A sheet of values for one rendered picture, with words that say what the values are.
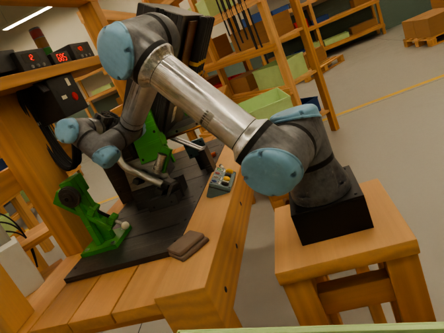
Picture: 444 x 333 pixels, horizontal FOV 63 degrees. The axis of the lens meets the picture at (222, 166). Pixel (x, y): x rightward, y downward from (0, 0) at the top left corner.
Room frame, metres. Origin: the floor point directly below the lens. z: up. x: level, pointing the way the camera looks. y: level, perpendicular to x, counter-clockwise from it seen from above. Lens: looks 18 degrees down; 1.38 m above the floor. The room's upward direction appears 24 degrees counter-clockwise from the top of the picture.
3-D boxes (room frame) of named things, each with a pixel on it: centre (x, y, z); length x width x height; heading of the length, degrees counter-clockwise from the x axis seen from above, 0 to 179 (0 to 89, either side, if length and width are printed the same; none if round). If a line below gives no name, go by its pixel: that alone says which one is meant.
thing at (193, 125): (1.58, 0.13, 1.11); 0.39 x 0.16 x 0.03; 72
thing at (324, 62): (7.70, -2.60, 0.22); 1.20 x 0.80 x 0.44; 118
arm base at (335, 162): (0.83, -0.21, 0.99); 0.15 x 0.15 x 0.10
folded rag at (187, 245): (0.91, 0.18, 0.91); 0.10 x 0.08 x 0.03; 123
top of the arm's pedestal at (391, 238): (0.83, -0.21, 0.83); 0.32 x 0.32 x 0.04; 74
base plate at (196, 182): (1.53, 0.25, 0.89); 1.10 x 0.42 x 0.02; 162
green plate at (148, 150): (1.44, 0.22, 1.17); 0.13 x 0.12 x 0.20; 162
